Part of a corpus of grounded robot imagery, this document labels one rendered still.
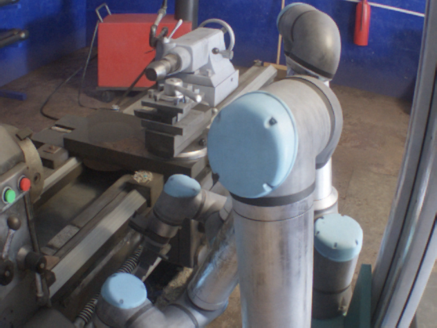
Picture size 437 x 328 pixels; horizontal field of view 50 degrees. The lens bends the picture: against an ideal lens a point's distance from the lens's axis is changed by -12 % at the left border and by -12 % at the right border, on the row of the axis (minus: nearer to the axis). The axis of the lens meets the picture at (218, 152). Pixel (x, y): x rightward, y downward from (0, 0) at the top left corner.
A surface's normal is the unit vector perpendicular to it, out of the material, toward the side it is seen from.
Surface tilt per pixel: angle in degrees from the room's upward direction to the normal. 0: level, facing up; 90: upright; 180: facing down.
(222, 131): 82
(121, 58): 90
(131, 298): 19
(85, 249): 36
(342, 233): 5
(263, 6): 90
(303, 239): 81
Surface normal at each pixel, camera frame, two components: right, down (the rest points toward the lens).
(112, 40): -0.03, 0.44
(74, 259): 0.58, -0.61
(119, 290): 0.31, -0.74
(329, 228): 0.07, -0.85
